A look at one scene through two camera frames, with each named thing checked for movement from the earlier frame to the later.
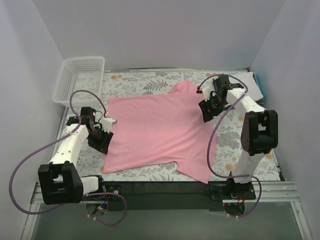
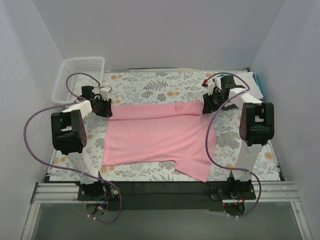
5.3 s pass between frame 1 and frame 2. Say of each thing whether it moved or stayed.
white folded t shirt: stayed
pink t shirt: moved
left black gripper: moved
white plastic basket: stayed
